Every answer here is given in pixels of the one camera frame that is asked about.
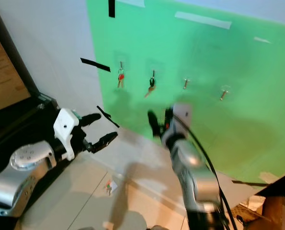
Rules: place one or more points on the printed cardboard box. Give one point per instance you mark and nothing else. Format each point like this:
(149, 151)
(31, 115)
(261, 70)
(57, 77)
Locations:
(5, 76)

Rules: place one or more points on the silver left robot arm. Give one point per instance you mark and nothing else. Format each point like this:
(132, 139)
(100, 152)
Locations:
(17, 177)

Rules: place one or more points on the clear adhesive wall hook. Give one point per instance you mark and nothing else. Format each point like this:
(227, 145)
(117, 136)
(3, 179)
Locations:
(186, 83)
(154, 73)
(121, 63)
(223, 94)

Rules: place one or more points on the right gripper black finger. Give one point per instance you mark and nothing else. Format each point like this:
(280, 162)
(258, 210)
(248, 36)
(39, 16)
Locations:
(159, 125)
(153, 122)

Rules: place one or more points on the short white tape strip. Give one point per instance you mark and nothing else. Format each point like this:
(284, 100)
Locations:
(262, 40)

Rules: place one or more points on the small printed paper scrap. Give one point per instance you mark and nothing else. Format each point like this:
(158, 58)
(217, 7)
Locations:
(109, 187)

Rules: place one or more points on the long white tape strip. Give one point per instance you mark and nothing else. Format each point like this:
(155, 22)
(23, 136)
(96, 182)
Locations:
(203, 20)

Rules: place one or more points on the dark wooden furniture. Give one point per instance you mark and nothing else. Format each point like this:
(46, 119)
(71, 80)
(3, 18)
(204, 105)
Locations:
(279, 211)

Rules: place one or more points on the black cabinet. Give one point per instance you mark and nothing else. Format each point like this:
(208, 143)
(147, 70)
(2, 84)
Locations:
(13, 129)

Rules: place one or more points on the black tape strip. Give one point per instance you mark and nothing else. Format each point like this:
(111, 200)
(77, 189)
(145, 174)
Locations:
(111, 8)
(95, 64)
(111, 120)

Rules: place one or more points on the green backdrop sheet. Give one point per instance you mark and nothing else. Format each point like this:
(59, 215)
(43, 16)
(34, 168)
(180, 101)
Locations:
(209, 62)

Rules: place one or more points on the brass key with black cap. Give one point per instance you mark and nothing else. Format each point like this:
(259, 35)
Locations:
(152, 84)

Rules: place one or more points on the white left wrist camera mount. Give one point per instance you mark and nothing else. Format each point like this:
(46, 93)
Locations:
(65, 129)

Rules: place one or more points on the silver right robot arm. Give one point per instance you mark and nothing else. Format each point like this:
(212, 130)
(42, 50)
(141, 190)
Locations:
(192, 177)

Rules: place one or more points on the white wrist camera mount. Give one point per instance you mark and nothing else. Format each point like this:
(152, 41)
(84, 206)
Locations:
(182, 120)
(65, 129)

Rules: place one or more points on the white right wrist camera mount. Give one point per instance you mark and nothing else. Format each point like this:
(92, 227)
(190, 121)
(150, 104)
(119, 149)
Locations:
(182, 120)

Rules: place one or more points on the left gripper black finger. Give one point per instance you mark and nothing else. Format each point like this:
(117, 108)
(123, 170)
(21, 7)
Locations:
(105, 143)
(89, 119)

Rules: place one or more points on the key with red cap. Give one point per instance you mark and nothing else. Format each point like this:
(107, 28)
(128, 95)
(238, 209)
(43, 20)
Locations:
(120, 76)

